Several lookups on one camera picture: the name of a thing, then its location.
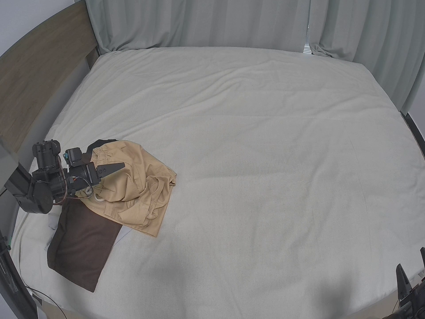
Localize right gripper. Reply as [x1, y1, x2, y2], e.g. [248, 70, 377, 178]
[396, 247, 425, 311]

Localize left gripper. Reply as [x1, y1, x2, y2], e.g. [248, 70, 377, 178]
[67, 162, 127, 192]

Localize tan shorts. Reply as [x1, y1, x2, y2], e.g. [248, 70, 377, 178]
[83, 139, 177, 238]

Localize bed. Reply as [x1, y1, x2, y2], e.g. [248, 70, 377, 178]
[0, 0, 425, 319]

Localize black garment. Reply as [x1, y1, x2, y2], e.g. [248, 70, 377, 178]
[86, 138, 118, 154]

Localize white garment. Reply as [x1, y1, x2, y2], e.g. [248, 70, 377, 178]
[44, 212, 133, 250]

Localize dark brown garment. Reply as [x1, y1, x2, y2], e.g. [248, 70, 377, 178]
[46, 150, 122, 293]

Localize grey-green curtain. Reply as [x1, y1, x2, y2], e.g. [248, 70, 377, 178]
[307, 0, 425, 113]
[81, 0, 314, 55]

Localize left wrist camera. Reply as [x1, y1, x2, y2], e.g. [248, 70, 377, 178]
[65, 148, 83, 167]

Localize black cable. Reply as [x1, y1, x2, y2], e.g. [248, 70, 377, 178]
[23, 286, 72, 315]

